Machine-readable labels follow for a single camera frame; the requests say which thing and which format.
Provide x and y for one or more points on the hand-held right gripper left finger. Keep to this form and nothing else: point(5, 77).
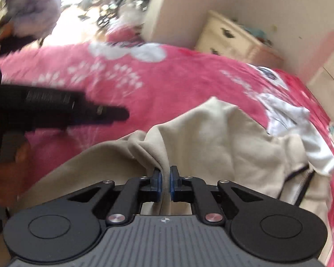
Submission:
point(158, 186)

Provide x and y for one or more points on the cream nightstand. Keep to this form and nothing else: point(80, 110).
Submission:
point(233, 39)

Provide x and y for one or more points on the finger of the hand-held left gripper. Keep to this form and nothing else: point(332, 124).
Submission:
point(114, 113)

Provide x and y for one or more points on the white shirt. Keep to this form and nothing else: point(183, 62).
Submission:
point(286, 114)

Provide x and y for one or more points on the person's left hand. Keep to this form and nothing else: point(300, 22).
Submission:
point(5, 180)

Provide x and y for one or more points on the wheelchair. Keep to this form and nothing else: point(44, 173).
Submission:
point(119, 2)

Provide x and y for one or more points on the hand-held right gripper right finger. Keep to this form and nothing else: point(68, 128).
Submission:
point(173, 185)

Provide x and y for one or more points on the beige jacket with black trim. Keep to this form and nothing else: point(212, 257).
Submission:
point(211, 150)

